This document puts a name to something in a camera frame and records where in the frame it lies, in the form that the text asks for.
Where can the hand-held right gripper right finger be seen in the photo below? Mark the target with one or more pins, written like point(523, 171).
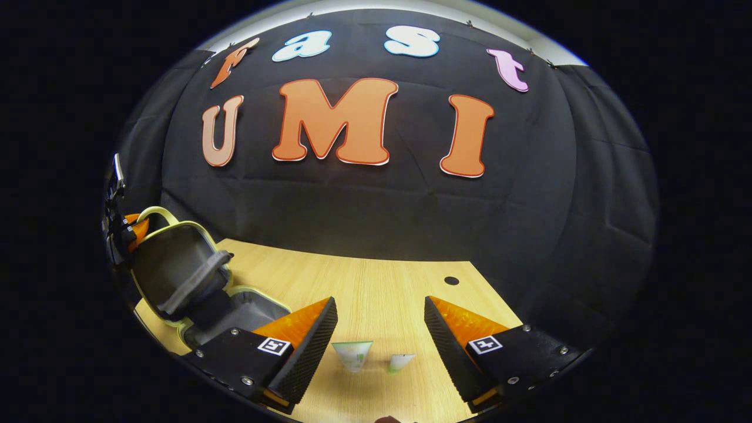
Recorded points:
point(452, 352)

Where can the pale yellow suitcase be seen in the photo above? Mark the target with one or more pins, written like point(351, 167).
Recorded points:
point(170, 258)

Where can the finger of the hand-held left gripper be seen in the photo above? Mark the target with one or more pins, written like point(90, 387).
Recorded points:
point(133, 218)
point(140, 235)

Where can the large green white skincare tube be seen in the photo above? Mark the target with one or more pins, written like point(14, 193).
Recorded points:
point(354, 354)

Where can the small white green skincare tube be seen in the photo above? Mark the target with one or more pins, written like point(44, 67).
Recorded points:
point(400, 361)

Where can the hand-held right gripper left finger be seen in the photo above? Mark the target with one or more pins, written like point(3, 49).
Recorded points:
point(305, 352)

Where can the black backdrop cloth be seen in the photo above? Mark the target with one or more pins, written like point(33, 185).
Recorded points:
point(529, 205)

